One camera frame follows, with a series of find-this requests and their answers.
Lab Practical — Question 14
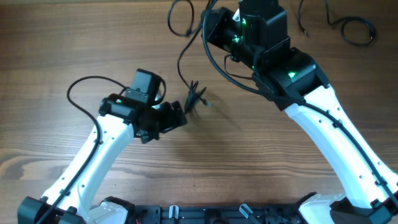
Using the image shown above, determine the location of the black USB cable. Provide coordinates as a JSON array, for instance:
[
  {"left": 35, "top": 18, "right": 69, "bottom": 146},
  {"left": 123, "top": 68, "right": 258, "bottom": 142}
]
[
  {"left": 167, "top": 0, "right": 215, "bottom": 116},
  {"left": 297, "top": 0, "right": 377, "bottom": 47}
]

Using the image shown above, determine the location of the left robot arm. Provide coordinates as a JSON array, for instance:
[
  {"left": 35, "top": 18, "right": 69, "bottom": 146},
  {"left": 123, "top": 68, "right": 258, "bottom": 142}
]
[{"left": 17, "top": 69, "right": 187, "bottom": 223}]

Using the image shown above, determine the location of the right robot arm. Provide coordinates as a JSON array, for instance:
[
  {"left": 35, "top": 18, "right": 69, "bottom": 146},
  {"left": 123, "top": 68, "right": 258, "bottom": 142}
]
[{"left": 201, "top": 1, "right": 397, "bottom": 223}]

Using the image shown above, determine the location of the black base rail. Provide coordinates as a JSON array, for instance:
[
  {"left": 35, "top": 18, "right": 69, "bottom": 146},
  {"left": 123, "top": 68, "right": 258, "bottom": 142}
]
[{"left": 83, "top": 203, "right": 312, "bottom": 224}]

